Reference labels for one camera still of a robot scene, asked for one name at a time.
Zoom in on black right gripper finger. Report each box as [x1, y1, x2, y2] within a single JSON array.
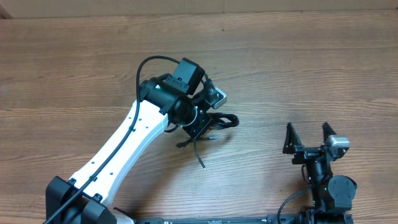
[[322, 122, 336, 142], [282, 122, 302, 154]]

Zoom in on black USB-A cable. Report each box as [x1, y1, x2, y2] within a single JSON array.
[[175, 136, 208, 170]]

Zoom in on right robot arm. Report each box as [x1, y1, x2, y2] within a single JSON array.
[[276, 122, 358, 223]]

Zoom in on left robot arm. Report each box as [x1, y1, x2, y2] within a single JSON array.
[[45, 58, 208, 223]]

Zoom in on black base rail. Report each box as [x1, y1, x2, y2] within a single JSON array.
[[136, 214, 304, 224]]

